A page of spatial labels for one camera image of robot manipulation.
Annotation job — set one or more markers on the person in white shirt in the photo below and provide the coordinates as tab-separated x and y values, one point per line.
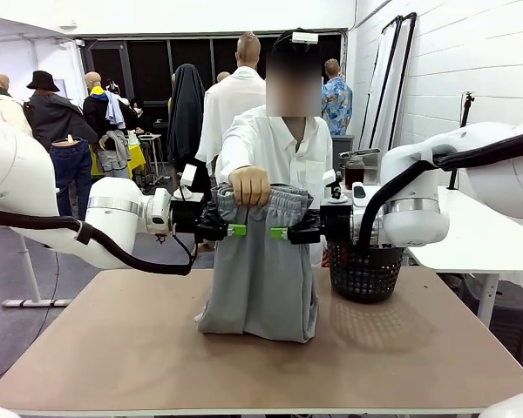
287	152

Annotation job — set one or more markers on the black bucket hat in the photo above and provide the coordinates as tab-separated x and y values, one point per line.
42	80

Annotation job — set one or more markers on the grey training pants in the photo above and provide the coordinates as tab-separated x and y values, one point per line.
261	283

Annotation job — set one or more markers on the black perforated plastic basket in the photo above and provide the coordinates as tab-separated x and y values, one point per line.
362	278

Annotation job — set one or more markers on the mannequin in white shirt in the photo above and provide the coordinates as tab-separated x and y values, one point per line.
231	100

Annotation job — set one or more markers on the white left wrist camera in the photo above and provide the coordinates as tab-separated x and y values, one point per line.
187	174

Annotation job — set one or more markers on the mannequin in cream jacket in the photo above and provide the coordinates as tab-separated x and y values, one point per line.
4	111

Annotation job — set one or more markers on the white panel with black frame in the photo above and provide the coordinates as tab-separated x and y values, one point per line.
381	87
403	65

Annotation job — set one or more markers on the mannequin with yellow scarf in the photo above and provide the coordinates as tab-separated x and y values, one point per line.
97	109

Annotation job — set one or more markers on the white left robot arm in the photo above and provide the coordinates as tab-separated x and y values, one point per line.
113	204

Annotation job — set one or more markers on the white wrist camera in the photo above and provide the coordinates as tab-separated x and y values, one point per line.
329	177
187	174

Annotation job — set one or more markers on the white side table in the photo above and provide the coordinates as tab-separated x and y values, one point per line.
470	244

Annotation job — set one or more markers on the mannequin in black jacket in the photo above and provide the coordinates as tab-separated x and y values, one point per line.
56	117

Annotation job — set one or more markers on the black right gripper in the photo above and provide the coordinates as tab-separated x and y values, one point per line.
336	222

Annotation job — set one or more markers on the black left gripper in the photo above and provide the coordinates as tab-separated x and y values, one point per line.
185	217

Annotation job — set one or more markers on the glass jar with dark liquid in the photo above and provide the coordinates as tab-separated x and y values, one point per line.
354	174

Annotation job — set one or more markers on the person's right hand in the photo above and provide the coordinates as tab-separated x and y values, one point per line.
250	187

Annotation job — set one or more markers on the white desk leg with foot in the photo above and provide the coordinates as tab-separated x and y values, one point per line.
30	278

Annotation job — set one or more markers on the masked person in dark clothes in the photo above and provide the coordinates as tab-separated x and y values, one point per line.
139	113

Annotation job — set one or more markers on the mannequin in blue floral shirt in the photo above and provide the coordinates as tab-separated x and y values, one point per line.
337	104

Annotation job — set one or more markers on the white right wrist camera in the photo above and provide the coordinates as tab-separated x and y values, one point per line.
329	177

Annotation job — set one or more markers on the black cap with white label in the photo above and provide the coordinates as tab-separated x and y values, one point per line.
287	39

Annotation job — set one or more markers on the grey bin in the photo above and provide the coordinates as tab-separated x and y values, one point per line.
342	146

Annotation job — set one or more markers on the small metal frame table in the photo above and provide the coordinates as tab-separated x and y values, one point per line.
150	137

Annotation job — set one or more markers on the mannequin legs in blue jeans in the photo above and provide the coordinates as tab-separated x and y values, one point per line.
69	170

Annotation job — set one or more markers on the mannequin under black cloak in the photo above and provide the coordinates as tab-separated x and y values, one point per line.
185	109

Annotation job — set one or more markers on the person's right forearm white sleeve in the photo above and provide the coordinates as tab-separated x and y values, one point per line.
235	157

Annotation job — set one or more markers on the black window wall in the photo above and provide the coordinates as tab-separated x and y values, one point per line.
148	65

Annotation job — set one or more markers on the yellow table cloth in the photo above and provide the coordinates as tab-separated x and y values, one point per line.
137	159

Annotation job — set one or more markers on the black plastic stool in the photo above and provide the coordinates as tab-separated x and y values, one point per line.
510	313

